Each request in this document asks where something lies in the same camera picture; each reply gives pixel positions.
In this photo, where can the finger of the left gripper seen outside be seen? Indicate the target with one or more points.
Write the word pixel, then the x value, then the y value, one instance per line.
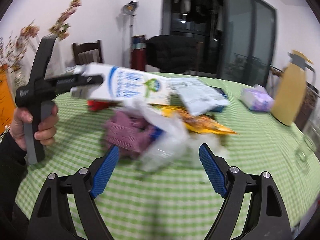
pixel 65 84

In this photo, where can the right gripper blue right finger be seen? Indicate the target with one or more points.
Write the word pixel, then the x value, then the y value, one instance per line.
pixel 216 169

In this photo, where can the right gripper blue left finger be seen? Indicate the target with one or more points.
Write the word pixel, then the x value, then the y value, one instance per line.
pixel 101 170

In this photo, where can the pink knitted cloth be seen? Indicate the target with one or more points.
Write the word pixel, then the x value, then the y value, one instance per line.
pixel 130 134

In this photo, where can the white blue milk carton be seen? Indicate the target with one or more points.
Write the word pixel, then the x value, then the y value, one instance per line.
pixel 122 83

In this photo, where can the person's left hand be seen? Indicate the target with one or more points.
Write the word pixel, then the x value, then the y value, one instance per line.
pixel 46 129

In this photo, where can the red wrapper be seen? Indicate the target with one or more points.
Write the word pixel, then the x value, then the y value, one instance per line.
pixel 99 105

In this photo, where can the dark wooden chair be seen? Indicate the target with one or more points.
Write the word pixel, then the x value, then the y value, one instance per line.
pixel 86 53

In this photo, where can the green checkered tablecloth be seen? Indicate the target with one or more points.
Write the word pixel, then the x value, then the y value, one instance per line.
pixel 177 202

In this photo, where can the white plastic bag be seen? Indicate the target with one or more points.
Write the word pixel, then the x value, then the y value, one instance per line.
pixel 169 146

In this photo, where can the yellow snack bag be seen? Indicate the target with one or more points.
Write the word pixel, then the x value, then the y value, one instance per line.
pixel 198 124

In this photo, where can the dried flower bouquet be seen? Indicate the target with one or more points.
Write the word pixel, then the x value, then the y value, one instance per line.
pixel 14 51

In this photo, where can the red cylinder umbrella stand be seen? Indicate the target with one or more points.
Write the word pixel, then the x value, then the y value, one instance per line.
pixel 138 57

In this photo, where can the purple tissue pack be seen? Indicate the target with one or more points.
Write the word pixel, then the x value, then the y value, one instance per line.
pixel 256 99

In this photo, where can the clear drinking glass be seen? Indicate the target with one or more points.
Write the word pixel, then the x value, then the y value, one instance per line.
pixel 309 143

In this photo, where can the floor lamp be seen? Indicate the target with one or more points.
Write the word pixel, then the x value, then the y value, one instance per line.
pixel 128 13

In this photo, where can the yellow thermos jug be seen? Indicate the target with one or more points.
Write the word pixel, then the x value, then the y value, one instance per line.
pixel 292 88

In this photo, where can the dark glass sliding door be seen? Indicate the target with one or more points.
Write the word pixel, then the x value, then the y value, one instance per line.
pixel 235 38

